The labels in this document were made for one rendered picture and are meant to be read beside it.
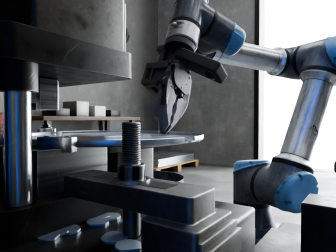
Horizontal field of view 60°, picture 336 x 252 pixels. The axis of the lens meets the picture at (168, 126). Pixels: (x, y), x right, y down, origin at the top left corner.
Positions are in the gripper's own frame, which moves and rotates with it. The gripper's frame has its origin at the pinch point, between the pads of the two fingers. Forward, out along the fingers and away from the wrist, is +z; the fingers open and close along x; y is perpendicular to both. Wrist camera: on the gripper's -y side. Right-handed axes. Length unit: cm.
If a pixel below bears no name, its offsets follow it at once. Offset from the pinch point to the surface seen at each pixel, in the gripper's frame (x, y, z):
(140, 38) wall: -288, 316, -306
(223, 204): 9.6, -17.8, 14.2
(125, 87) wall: -292, 318, -200
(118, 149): 17.6, -5.8, 10.7
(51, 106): 25.7, -0.9, 8.4
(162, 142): 17.9, -12.5, 9.4
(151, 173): 7.1, -4.1, 10.9
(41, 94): 27.4, -0.9, 7.7
